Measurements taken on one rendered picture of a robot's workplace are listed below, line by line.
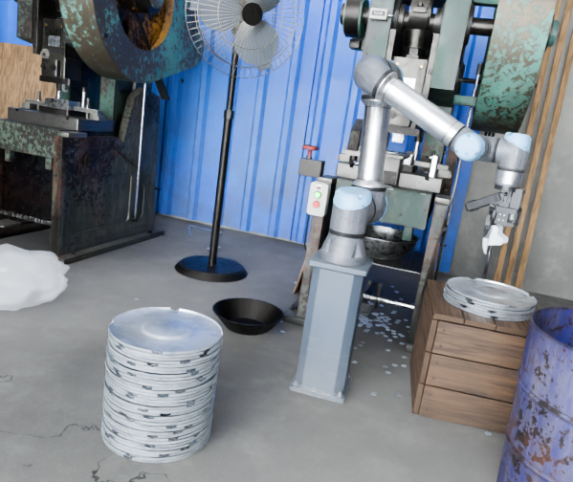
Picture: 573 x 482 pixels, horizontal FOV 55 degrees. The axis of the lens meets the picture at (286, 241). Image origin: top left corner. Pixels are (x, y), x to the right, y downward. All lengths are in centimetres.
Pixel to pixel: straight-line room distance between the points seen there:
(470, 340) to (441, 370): 13
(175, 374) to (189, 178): 281
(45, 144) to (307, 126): 166
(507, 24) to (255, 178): 222
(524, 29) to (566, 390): 124
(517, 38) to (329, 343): 121
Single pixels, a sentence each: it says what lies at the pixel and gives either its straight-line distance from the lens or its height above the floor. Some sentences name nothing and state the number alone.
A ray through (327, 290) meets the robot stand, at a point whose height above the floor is 36.
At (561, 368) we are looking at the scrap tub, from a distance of 141.
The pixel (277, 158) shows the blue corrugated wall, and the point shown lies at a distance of 382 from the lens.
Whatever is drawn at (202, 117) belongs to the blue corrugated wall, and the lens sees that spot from 401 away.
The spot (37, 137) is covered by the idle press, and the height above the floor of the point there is 59.
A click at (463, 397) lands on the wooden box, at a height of 10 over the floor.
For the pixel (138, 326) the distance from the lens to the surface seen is 151.
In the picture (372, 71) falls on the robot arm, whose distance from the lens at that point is 173.
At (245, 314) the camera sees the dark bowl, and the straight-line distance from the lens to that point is 244.
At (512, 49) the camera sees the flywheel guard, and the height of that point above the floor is 120.
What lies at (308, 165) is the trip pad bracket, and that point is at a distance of 235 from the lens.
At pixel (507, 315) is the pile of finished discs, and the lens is 188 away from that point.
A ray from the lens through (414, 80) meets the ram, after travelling 246.
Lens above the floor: 89
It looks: 13 degrees down
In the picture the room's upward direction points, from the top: 8 degrees clockwise
